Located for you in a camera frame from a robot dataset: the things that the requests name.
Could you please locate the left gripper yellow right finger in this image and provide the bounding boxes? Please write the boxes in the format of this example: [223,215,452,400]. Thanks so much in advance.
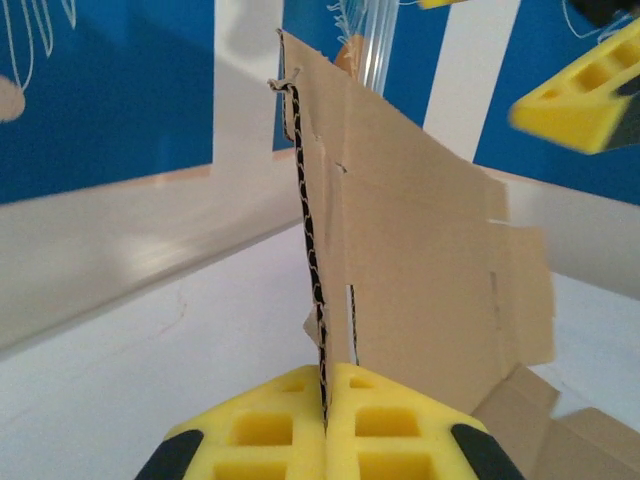
[324,362,526,480]

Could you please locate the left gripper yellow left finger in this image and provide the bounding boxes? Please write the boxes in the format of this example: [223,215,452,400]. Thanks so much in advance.
[134,364,329,480]

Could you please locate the brown cardboard box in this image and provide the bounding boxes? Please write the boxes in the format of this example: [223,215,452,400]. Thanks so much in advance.
[267,27,640,480]

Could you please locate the aluminium frame post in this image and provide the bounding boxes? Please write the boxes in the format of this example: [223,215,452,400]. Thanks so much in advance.
[358,0,402,97]

